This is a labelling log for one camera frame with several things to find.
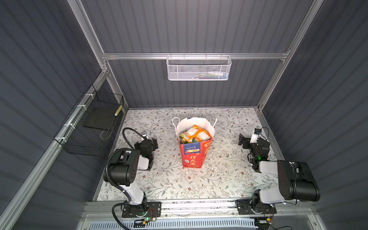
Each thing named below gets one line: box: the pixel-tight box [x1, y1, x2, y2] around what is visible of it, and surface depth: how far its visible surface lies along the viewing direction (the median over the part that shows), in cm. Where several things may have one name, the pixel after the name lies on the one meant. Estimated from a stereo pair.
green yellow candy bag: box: [179, 132, 194, 144], surface depth 79 cm
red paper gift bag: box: [172, 116, 218, 169], surface depth 80 cm
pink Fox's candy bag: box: [180, 124, 212, 144], surface depth 80 cm
